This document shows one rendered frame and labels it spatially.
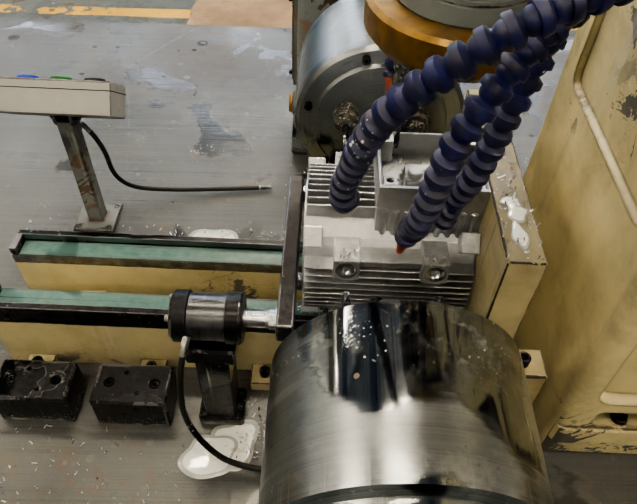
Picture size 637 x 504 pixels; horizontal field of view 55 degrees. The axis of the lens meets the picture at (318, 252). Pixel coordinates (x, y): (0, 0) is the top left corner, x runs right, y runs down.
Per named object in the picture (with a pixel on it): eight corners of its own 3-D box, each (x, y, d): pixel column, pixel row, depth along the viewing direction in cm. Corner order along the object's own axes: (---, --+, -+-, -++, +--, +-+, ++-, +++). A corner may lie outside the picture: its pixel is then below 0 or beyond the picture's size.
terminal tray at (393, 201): (465, 179, 78) (477, 133, 73) (476, 240, 71) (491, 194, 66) (370, 175, 78) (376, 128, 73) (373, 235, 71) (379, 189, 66)
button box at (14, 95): (126, 119, 96) (126, 84, 95) (111, 117, 89) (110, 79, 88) (16, 114, 96) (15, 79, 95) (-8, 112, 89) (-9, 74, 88)
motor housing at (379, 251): (440, 238, 92) (466, 135, 78) (455, 345, 80) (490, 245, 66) (306, 233, 92) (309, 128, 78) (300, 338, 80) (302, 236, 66)
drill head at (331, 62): (429, 80, 123) (453, -50, 104) (450, 207, 98) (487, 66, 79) (303, 75, 123) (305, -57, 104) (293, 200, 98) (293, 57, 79)
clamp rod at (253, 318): (281, 318, 71) (281, 307, 70) (280, 332, 70) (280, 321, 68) (212, 315, 71) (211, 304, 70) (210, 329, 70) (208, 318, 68)
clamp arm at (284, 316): (298, 343, 70) (308, 191, 87) (298, 327, 67) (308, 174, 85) (267, 341, 70) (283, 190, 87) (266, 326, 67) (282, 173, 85)
